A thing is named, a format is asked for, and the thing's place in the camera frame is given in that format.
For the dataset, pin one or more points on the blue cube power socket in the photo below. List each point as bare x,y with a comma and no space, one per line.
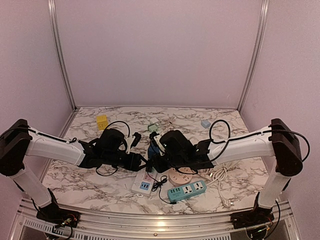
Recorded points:
152,151

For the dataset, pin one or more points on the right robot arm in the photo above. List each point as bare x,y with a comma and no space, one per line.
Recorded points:
275,140

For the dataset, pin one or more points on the black power adapter with cable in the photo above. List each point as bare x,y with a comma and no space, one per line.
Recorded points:
157,185

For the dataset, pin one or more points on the left aluminium frame post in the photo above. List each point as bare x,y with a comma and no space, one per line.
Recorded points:
59,51

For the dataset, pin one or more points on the white multicolour power strip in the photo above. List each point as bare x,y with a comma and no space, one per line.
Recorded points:
143,182

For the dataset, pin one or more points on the right aluminium frame post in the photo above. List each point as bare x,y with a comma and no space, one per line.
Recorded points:
258,43

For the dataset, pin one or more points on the green cube plug adapter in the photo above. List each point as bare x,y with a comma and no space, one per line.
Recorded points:
152,127

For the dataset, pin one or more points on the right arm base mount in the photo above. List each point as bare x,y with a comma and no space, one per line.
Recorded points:
253,217

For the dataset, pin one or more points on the white USB charger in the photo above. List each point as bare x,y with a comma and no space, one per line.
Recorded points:
154,120

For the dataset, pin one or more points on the aluminium frame post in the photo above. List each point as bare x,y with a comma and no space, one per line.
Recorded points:
59,51
258,43

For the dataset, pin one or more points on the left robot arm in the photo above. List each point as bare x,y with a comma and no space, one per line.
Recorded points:
112,148

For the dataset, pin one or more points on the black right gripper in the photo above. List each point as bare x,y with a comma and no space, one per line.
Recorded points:
159,166

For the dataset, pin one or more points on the aluminium front rail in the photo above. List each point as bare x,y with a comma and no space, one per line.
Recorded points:
106,225

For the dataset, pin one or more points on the light blue USB charger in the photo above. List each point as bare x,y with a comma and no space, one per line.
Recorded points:
205,123

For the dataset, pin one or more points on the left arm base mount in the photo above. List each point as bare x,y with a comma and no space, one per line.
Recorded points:
54,214

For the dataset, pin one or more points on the pink round power socket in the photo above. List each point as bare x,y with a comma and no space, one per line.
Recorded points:
180,178

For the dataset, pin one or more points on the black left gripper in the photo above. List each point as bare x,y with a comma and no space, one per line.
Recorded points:
134,161

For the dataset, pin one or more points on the teal power strip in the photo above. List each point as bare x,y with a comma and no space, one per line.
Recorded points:
186,191

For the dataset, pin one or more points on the yellow cube power socket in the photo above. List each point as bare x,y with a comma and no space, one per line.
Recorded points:
102,122

